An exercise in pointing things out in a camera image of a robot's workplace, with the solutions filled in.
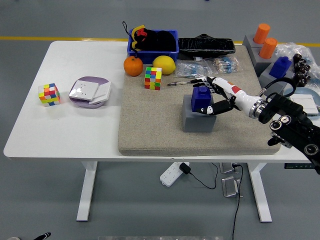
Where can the colourful puzzle cube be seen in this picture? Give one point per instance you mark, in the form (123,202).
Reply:
(153,78)
(49,95)

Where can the clear bag of resistors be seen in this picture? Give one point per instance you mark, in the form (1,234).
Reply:
(225,63)
(190,68)

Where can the black table control panel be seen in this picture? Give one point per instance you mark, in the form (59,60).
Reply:
(297,166)

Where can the clear crumpled plastic bag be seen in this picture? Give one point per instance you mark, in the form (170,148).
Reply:
(287,48)

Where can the yellow lemon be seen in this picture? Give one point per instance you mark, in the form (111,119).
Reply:
(164,65)

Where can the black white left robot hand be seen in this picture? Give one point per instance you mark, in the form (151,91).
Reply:
(43,236)

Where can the blue plastic bin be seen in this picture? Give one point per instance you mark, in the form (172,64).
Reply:
(150,56)

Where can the grey-brown table mat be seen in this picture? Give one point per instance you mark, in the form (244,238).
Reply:
(155,125)

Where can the clear metal bracket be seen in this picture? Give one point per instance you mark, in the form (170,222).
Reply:
(230,187)
(227,168)

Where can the white table leg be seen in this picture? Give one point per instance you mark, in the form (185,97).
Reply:
(87,195)
(261,200)

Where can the orange fruit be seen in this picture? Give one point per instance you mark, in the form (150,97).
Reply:
(133,66)

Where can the black plug adapter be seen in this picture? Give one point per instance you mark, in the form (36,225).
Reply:
(185,168)

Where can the dark brown dotted cylinder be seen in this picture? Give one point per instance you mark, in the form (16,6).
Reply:
(296,78)
(307,69)
(305,82)
(300,75)
(303,62)
(299,67)
(297,58)

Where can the white wall socket panel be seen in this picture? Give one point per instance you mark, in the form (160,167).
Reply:
(82,91)

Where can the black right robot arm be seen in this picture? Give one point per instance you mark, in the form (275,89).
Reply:
(287,107)

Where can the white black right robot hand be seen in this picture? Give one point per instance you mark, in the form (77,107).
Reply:
(243,98)

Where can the white power strip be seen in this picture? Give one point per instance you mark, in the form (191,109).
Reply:
(170,175)

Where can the yellow red black object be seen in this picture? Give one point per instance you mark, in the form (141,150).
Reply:
(138,32)

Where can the black plastic-wrapped device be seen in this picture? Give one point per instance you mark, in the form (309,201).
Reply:
(207,46)

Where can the white wall switch panel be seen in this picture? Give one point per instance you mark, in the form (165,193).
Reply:
(103,93)
(308,102)

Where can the blue square seal stamp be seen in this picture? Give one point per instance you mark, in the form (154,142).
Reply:
(280,68)
(201,100)

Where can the orange cylinder seal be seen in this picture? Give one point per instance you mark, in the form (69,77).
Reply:
(268,48)
(262,32)

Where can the light blue plate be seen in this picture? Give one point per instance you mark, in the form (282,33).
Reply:
(300,91)

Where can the silver black pen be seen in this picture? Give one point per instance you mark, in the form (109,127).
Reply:
(180,83)

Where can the black fabric bundle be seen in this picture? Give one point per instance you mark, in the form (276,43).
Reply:
(162,41)

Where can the small white tag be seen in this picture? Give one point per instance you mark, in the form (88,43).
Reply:
(198,59)

